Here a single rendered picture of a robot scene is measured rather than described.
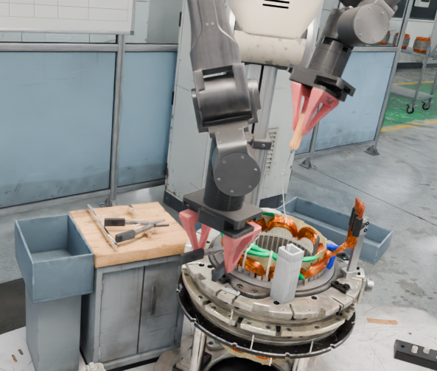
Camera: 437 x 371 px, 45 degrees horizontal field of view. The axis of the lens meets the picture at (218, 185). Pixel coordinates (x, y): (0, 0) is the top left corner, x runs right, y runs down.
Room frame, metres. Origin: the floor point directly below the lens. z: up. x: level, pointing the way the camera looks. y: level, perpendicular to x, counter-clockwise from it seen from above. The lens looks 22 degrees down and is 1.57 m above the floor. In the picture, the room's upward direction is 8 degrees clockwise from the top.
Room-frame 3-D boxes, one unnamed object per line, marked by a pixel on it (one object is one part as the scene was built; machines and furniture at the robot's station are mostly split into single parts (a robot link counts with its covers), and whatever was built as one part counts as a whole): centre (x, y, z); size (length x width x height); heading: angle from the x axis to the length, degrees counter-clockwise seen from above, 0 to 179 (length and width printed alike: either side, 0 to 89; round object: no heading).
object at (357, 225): (0.80, -0.23, 1.21); 0.04 x 0.04 x 0.03; 38
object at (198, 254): (0.69, 0.02, 1.17); 0.04 x 0.01 x 0.02; 132
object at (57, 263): (0.87, 0.29, 0.92); 0.17 x 0.11 x 0.28; 32
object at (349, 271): (0.82, -0.25, 1.15); 0.03 x 0.02 x 0.12; 120
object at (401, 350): (1.01, -0.54, 0.79); 0.15 x 0.05 x 0.02; 76
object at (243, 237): (0.68, -0.02, 1.21); 0.07 x 0.07 x 0.09; 54
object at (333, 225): (1.11, -0.28, 0.92); 0.25 x 0.11 x 0.28; 60
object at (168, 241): (0.95, 0.16, 1.05); 0.20 x 0.19 x 0.02; 122
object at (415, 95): (7.81, -2.38, 0.51); 1.11 x 0.62 x 1.01; 49
